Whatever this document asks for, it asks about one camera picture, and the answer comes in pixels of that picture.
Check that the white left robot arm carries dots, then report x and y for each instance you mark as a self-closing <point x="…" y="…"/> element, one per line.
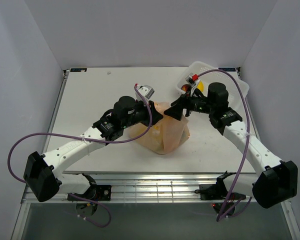
<point x="44" y="173"/>

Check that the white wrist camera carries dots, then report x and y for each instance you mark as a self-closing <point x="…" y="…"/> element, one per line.
<point x="144" y="90"/>
<point x="192" y="81"/>

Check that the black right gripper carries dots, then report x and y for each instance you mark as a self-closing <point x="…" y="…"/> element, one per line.
<point x="176" y="109"/>

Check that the yellow lemon fruit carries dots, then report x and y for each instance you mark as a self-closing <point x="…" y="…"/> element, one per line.
<point x="200" y="86"/>

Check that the white plastic basket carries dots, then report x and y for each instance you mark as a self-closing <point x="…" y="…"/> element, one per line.
<point x="199" y="67"/>

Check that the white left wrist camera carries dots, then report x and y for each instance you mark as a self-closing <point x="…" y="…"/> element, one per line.
<point x="144" y="90"/>

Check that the banana print plastic bag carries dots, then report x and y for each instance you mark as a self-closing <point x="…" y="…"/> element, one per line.
<point x="166" y="135"/>

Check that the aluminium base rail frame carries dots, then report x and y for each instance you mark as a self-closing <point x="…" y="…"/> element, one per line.
<point x="139" y="176"/>

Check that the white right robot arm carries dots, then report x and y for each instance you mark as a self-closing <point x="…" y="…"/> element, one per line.
<point x="275" y="180"/>

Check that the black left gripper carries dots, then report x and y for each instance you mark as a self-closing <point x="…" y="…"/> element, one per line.
<point x="156" y="116"/>

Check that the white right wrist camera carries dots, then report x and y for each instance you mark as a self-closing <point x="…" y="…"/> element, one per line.
<point x="192" y="81"/>

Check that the dark red apple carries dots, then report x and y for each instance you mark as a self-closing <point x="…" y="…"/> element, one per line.
<point x="186" y="87"/>

